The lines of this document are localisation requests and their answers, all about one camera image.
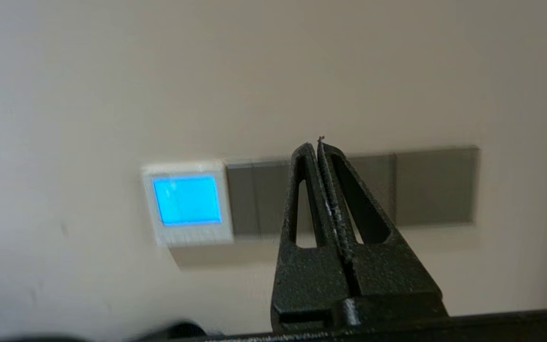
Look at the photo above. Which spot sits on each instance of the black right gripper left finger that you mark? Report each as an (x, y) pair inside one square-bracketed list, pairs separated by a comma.
[(302, 285)]

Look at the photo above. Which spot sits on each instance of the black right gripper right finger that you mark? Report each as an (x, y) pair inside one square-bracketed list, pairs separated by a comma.
[(392, 275)]

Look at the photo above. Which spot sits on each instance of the white wall thermostat panel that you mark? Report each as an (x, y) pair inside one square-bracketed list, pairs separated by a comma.
[(188, 199)]

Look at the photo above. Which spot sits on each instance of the black folded umbrella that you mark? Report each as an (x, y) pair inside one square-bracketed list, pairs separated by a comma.
[(183, 332)]

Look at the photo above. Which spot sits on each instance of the grey triple rocker switch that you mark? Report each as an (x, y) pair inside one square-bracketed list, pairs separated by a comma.
[(264, 197)]

